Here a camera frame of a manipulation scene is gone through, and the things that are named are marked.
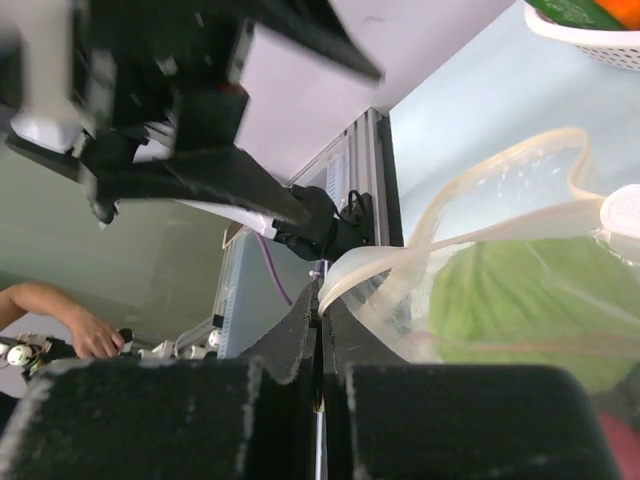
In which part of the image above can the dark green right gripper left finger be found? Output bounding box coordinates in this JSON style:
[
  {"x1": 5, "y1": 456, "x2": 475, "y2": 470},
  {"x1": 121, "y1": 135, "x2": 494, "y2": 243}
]
[{"x1": 1, "y1": 285, "x2": 316, "y2": 479}]

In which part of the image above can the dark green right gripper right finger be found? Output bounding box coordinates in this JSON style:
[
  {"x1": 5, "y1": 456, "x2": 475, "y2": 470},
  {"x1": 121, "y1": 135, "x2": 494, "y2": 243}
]
[{"x1": 322, "y1": 302, "x2": 621, "y2": 479}]

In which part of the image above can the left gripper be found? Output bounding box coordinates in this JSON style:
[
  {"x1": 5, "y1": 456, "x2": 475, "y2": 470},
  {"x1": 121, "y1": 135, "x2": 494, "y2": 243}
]
[{"x1": 1, "y1": 1, "x2": 310, "y2": 225}]

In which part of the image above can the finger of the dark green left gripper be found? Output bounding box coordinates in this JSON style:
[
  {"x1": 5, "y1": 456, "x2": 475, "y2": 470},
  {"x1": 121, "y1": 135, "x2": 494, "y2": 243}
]
[{"x1": 252, "y1": 0, "x2": 383, "y2": 80}]

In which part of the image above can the clear zip top bag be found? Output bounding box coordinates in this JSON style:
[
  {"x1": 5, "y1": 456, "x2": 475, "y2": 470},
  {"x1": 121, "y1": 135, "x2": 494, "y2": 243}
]
[{"x1": 318, "y1": 128, "x2": 639, "y2": 395}]

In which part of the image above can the green cabbage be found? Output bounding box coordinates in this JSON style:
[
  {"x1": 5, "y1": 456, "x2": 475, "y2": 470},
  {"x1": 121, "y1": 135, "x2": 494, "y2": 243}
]
[{"x1": 428, "y1": 237, "x2": 639, "y2": 394}]

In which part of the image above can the red apple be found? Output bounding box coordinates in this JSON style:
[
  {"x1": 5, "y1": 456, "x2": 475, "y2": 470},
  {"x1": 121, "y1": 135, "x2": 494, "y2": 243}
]
[{"x1": 598, "y1": 412, "x2": 640, "y2": 480}]

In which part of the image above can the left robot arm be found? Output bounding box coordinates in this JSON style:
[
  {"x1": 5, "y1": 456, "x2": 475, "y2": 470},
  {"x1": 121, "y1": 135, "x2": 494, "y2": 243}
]
[{"x1": 1, "y1": 1, "x2": 383, "y2": 261}]

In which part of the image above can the operator hand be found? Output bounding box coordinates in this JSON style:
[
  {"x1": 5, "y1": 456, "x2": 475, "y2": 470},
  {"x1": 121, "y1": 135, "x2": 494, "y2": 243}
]
[{"x1": 1, "y1": 282, "x2": 125, "y2": 358}]

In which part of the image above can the green cucumber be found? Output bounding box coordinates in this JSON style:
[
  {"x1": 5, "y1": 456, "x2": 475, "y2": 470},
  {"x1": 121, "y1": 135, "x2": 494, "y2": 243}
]
[{"x1": 526, "y1": 0, "x2": 625, "y2": 31}]

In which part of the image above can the white plastic basket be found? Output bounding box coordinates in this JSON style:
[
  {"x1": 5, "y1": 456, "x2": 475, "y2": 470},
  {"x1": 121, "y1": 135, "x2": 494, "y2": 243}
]
[{"x1": 524, "y1": 4, "x2": 639, "y2": 72}]

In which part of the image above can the orange carrot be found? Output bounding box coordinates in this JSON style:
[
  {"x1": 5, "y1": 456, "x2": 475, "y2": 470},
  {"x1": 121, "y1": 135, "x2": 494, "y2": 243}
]
[{"x1": 595, "y1": 0, "x2": 640, "y2": 30}]

